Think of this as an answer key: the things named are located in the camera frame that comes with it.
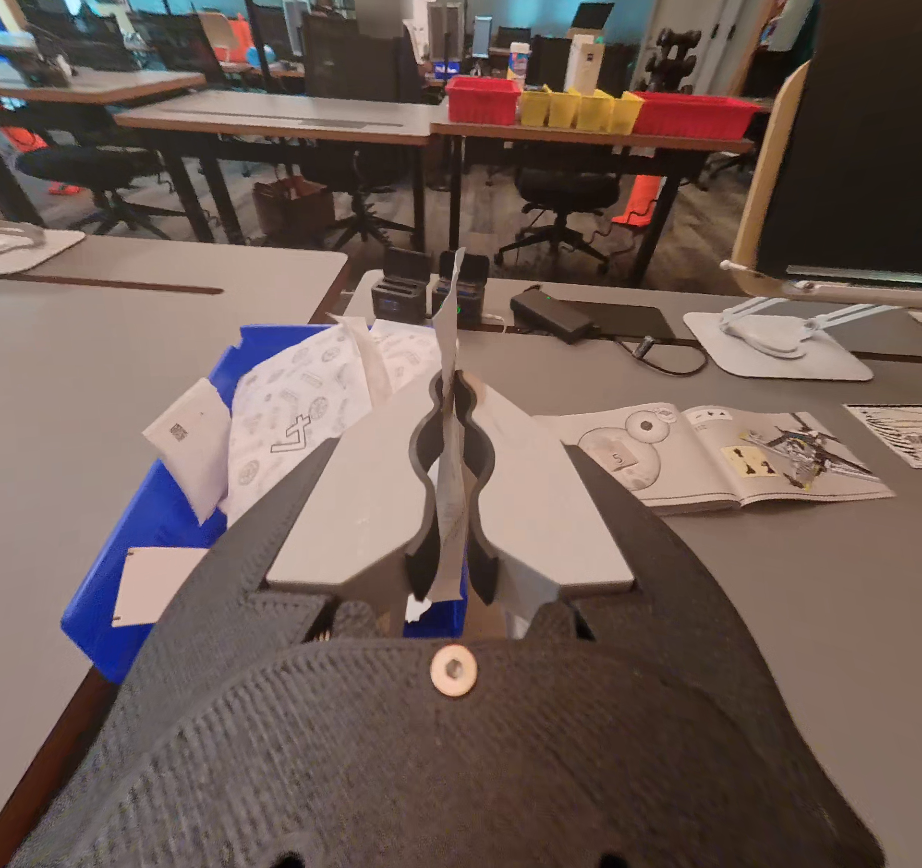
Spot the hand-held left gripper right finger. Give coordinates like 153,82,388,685
457,370,638,606

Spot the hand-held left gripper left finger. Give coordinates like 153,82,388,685
265,370,456,604

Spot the blue plastic bin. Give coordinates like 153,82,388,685
61,324,469,685

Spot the printed white paper bag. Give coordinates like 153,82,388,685
219,321,376,523
371,324,442,395

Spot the white paper bag with code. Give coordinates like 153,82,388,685
142,377,235,527

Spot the open instruction booklet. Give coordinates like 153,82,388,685
533,402,896,516

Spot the black power adapter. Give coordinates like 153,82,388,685
510,286,601,345

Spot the black flat desk cover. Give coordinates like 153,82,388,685
558,298,678,342

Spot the black charger case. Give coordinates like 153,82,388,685
431,250,491,329
371,247,434,323

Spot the grey monitor stand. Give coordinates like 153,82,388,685
0,220,86,277
683,295,922,383

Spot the black office chair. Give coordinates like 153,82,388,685
301,13,422,251
496,164,622,273
14,144,177,239

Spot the orange cone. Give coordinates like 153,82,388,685
612,175,662,227

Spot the black and white tag sheet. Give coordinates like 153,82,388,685
843,403,922,469

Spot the grey office table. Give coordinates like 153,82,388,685
431,115,755,287
115,89,435,244
0,67,207,224

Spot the small red plastic bin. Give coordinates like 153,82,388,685
445,76,522,126

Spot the long red plastic bin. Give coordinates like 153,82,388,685
632,92,762,140

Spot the white tall box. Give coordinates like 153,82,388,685
564,34,605,96

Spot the black monitor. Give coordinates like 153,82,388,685
731,0,922,303

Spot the black dumbbell rack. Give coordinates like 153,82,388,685
640,27,702,95

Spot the black cable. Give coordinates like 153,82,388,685
591,321,710,378

